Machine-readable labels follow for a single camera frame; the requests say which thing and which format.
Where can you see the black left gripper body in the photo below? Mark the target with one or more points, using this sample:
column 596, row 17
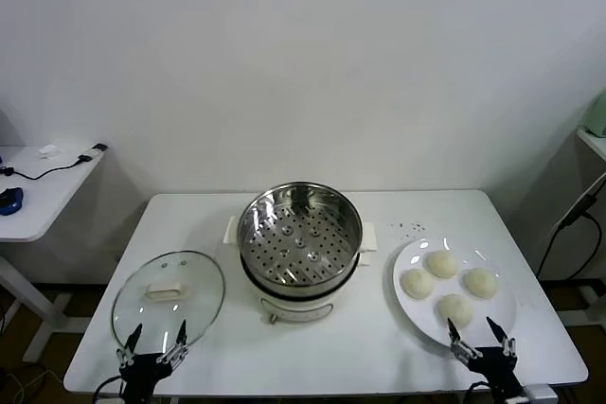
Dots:
column 142, row 373

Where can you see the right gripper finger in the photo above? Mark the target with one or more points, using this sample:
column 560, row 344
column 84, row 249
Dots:
column 461, row 352
column 508, row 346

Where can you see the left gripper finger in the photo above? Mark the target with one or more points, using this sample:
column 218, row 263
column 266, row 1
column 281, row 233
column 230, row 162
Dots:
column 176, row 352
column 127, row 356

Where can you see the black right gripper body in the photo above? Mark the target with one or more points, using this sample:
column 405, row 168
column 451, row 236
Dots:
column 494, row 371

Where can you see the white steamed baozi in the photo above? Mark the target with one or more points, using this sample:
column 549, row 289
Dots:
column 441, row 264
column 455, row 309
column 417, row 284
column 480, row 282

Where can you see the round glass pot lid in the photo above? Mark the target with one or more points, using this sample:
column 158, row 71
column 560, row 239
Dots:
column 194, row 281

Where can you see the perforated steel steamer basket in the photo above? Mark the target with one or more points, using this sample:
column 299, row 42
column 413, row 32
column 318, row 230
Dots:
column 284, row 233

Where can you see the large white plate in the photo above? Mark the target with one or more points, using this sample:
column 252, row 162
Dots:
column 421, row 316

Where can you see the white electric cooker base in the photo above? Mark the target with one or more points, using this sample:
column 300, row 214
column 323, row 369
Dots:
column 293, row 311

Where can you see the white side table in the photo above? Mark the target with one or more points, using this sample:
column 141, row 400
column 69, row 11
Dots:
column 47, row 196

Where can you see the blue computer mouse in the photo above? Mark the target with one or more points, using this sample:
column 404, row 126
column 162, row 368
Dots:
column 10, row 200

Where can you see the crumpled white tissue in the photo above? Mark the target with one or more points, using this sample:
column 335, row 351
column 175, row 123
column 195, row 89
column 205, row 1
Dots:
column 48, row 151

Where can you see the white side desk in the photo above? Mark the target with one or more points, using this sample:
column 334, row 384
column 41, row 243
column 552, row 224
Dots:
column 594, row 143

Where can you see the pale green appliance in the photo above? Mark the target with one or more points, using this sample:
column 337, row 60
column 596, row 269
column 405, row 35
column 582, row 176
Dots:
column 599, row 115

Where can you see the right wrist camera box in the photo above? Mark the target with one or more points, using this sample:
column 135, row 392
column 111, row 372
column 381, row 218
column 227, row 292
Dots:
column 540, row 394

